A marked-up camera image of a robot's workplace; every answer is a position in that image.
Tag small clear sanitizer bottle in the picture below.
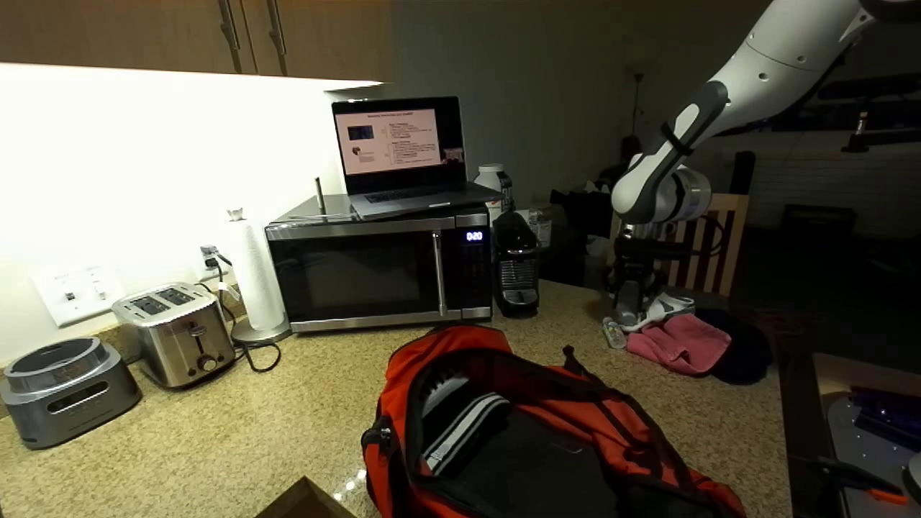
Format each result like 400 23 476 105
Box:
600 318 623 352

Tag open laptop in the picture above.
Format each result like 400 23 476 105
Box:
330 95 479 220

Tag wooden chair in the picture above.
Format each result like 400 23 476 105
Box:
665 192 747 299

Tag pink cloth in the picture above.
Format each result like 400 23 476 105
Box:
628 313 731 377

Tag black power cable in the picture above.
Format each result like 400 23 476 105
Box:
199 246 286 377

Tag white printed cloth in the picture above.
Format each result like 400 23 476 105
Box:
623 293 692 335

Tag black cloth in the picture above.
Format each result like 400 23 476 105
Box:
697 307 774 387

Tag silver toaster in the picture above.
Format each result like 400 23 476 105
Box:
111 284 236 388

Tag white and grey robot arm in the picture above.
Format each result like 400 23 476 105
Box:
609 0 921 318

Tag white wall outlet plate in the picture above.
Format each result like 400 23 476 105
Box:
35 266 121 328

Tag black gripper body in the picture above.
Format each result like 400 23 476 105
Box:
612 225 669 313

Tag black coffee maker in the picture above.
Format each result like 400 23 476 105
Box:
494 211 540 318

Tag grey round appliance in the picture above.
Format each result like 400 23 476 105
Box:
3 336 140 450

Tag red and black backpack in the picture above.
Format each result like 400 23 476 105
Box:
363 326 746 518

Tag wooden upper cabinets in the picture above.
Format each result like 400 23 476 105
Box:
0 0 394 82

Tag paper towel roll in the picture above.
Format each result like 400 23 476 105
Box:
227 207 286 346

